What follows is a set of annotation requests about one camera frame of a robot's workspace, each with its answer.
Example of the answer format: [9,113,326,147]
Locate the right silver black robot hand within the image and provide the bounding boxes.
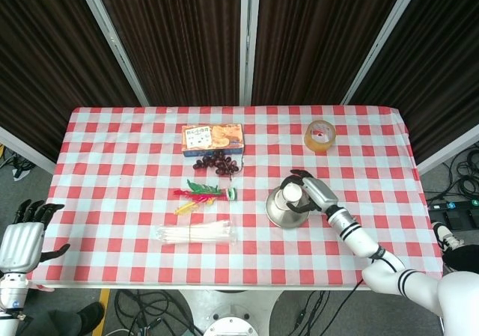
[282,168,340,215]

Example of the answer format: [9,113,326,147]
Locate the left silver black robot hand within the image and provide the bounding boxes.
[0,199,71,273]

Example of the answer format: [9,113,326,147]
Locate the white paper cup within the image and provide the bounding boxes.
[274,184,304,210]

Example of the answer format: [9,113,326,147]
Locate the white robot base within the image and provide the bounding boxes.
[175,289,285,336]

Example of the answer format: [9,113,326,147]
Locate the round metal plate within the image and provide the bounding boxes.
[265,186,312,230]

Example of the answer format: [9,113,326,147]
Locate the clear packing tape roll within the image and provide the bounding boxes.
[303,120,338,153]

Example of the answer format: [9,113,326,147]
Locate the yellow floor tape strip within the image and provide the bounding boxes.
[91,289,112,336]

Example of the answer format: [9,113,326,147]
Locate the black shoe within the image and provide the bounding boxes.
[76,301,106,332]

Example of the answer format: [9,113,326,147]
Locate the dark red grape bunch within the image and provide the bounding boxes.
[192,150,241,179]

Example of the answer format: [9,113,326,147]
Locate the orange blue cookie box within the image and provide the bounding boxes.
[181,123,246,159]

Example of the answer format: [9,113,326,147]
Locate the colourful feather shuttlecock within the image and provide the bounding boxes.
[172,178,240,216]

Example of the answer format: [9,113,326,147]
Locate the bundle of wrapped white straws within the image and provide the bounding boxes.
[152,219,239,246]

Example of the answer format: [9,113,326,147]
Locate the white black sneaker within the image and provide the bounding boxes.
[430,222,466,251]

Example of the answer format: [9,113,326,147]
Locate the red white checkered tablecloth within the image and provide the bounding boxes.
[28,106,445,290]

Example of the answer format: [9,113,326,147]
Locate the dark brown ribbed partition panel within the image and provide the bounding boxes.
[351,0,479,165]
[91,0,242,107]
[0,0,140,162]
[251,0,409,107]

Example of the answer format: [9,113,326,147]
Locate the black floor cable tangle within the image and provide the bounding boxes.
[0,144,37,183]
[441,151,479,203]
[112,290,205,336]

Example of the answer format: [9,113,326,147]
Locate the grey metal partition rail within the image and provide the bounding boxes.
[416,124,479,175]
[0,126,58,175]

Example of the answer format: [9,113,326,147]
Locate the black cable with green light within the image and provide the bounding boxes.
[290,290,331,332]

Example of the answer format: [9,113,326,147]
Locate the grey metal partition post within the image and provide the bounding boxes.
[73,0,151,107]
[341,0,426,106]
[239,0,261,107]

